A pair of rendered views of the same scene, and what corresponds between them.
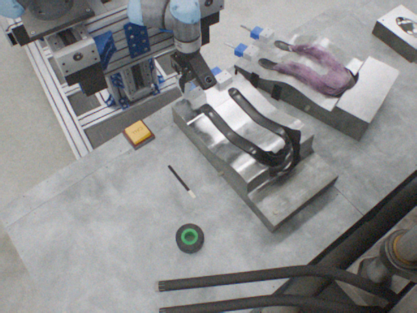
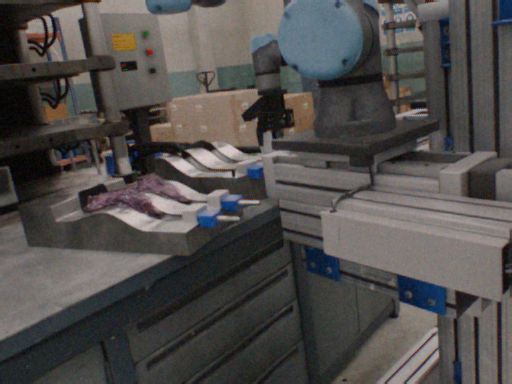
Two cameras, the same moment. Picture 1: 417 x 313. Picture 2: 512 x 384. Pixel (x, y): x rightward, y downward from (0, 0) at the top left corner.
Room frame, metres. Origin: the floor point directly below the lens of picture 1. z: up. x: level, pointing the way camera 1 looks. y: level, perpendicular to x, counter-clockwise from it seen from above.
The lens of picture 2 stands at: (2.14, -0.21, 1.17)
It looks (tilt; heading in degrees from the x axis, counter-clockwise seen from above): 13 degrees down; 167
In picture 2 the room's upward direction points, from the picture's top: 7 degrees counter-clockwise
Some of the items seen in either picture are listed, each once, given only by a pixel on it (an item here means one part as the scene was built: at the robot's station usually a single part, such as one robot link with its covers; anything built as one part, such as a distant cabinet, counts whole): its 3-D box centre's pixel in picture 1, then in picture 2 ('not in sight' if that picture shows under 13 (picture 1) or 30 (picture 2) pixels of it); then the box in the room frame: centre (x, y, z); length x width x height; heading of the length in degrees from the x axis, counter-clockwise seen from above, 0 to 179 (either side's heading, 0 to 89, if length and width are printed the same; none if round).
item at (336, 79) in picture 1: (315, 64); (132, 194); (0.96, -0.35, 0.90); 0.26 x 0.18 x 0.08; 54
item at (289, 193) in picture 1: (252, 140); (212, 169); (0.68, -0.13, 0.87); 0.50 x 0.26 x 0.14; 37
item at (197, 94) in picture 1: (187, 89); not in sight; (0.86, 0.07, 0.89); 0.13 x 0.05 x 0.05; 37
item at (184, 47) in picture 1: (186, 40); (269, 82); (0.85, 0.06, 1.13); 0.08 x 0.08 x 0.05
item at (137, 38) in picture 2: not in sight; (150, 178); (-0.01, -0.38, 0.74); 0.31 x 0.22 x 1.47; 127
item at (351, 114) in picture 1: (314, 72); (133, 210); (0.96, -0.36, 0.86); 0.50 x 0.26 x 0.11; 54
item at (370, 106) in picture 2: not in sight; (352, 102); (1.37, 0.10, 1.09); 0.15 x 0.15 x 0.10
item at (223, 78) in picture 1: (214, 73); (260, 171); (0.93, -0.01, 0.89); 0.13 x 0.05 x 0.05; 37
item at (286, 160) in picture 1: (253, 126); (210, 155); (0.70, -0.12, 0.92); 0.35 x 0.16 x 0.09; 37
